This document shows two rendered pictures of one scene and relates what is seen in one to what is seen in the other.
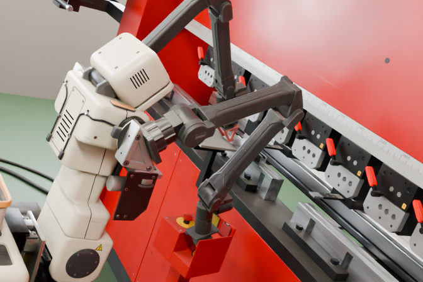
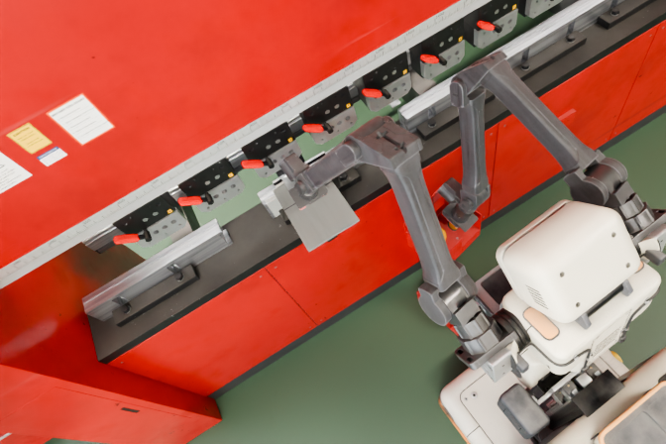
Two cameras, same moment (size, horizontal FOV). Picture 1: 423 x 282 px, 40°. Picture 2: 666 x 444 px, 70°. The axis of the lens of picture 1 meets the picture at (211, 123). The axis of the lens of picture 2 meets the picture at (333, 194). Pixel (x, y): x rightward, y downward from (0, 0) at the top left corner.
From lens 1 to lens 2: 2.03 m
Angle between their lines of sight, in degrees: 63
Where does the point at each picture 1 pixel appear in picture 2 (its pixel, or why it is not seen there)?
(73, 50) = not seen: outside the picture
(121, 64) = (625, 258)
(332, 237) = not seen: hidden behind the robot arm
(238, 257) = not seen: hidden behind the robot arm
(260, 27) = (190, 115)
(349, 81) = (395, 4)
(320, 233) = (444, 103)
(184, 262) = (473, 234)
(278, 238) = (450, 142)
